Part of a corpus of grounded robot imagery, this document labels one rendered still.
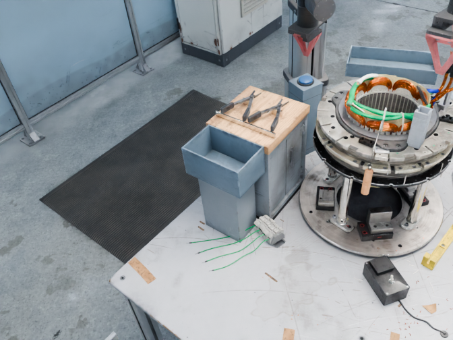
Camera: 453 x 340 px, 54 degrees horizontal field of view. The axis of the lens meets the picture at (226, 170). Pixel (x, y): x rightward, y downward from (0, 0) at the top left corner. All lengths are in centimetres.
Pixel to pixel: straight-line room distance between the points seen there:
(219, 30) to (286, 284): 248
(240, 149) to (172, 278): 37
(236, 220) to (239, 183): 16
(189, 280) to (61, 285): 119
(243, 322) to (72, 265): 138
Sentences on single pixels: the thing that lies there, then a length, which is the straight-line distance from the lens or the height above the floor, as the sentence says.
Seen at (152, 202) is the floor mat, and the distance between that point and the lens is 246.
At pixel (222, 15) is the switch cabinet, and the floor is 41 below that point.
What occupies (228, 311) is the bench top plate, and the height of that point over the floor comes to 78.
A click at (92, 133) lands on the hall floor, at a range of 306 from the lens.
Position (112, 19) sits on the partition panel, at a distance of 332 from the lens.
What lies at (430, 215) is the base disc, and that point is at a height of 80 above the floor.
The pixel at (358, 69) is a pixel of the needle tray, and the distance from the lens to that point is 138.
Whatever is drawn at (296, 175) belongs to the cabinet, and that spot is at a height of 84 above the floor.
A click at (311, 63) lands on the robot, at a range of 153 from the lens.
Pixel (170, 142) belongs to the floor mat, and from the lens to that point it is 280.
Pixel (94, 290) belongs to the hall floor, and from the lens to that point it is 221.
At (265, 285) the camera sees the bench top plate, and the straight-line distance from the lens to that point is 115.
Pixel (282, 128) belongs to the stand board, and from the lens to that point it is 111.
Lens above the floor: 175
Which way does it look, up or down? 43 degrees down
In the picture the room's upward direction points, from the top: 6 degrees counter-clockwise
